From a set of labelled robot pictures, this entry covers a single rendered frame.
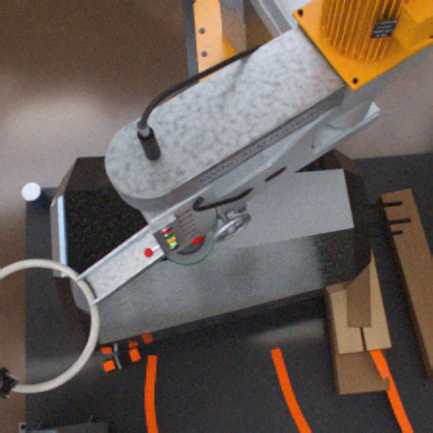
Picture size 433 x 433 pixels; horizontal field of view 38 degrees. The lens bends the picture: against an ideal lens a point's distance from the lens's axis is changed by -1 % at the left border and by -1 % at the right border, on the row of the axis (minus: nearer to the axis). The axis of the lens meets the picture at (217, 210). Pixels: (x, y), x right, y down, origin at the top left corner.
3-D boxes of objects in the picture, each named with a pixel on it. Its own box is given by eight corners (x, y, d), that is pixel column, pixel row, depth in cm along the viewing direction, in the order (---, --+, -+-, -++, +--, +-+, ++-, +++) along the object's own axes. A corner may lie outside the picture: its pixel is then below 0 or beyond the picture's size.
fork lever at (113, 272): (222, 163, 225) (218, 160, 220) (252, 206, 220) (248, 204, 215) (75, 272, 235) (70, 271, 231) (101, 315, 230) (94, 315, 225)
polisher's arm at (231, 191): (340, 92, 232) (361, 15, 185) (377, 139, 226) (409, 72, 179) (171, 194, 224) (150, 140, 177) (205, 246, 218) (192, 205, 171)
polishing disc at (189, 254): (197, 273, 238) (196, 273, 236) (149, 247, 241) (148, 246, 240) (223, 225, 242) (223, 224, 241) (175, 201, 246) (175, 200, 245)
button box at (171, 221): (182, 236, 202) (171, 211, 174) (187, 243, 201) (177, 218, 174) (160, 249, 201) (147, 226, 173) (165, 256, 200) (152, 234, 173)
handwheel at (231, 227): (237, 202, 215) (236, 188, 201) (252, 226, 212) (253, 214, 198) (199, 225, 213) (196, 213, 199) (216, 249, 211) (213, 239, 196)
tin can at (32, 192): (49, 204, 341) (42, 196, 328) (32, 210, 340) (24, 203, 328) (44, 187, 344) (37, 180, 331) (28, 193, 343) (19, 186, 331)
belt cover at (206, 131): (375, 2, 188) (386, -34, 172) (426, 63, 181) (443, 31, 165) (101, 163, 177) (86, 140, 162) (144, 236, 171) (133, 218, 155)
